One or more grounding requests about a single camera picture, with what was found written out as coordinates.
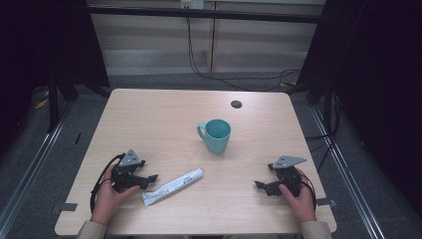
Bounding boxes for black wall cable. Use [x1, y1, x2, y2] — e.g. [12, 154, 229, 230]
[185, 16, 304, 93]

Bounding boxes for person's right hand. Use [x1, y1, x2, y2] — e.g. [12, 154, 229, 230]
[278, 166, 317, 223]

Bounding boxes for hand-held gripper black cable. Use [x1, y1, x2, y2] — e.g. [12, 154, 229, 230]
[90, 152, 126, 214]
[298, 171, 317, 211]

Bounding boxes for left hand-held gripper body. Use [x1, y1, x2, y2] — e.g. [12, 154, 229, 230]
[110, 148, 147, 194]

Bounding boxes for white toothpaste tube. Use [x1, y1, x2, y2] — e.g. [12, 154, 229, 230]
[141, 167, 204, 207]

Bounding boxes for grey tape strip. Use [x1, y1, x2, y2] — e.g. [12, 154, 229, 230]
[51, 202, 79, 214]
[315, 197, 338, 208]

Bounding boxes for teal mug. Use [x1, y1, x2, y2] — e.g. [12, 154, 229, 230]
[196, 119, 233, 155]

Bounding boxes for dark curtain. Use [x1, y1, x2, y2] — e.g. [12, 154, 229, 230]
[296, 0, 422, 211]
[0, 0, 111, 157]

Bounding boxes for black metal stand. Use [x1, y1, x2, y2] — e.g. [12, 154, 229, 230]
[286, 74, 343, 133]
[46, 70, 112, 133]

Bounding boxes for right hand-held gripper black cable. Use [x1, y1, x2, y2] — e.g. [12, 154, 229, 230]
[298, 171, 317, 211]

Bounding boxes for white wall socket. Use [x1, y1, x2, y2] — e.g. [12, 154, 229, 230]
[179, 0, 205, 10]

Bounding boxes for yellow floor scrap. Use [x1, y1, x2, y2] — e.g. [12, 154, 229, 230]
[33, 97, 50, 111]

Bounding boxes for person's left hand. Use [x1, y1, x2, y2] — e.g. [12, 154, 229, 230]
[90, 172, 141, 227]

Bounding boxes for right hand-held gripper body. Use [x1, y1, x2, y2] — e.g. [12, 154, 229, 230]
[267, 154, 308, 197]

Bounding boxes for black floor cables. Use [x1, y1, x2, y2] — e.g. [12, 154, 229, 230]
[304, 93, 343, 174]

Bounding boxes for left hand-held gripper black cable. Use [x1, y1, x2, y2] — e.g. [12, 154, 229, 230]
[90, 152, 126, 214]

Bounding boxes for metal floor rail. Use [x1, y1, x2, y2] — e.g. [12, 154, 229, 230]
[309, 105, 386, 239]
[0, 99, 75, 231]

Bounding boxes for black horizontal bar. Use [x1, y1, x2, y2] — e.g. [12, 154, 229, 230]
[87, 4, 325, 25]

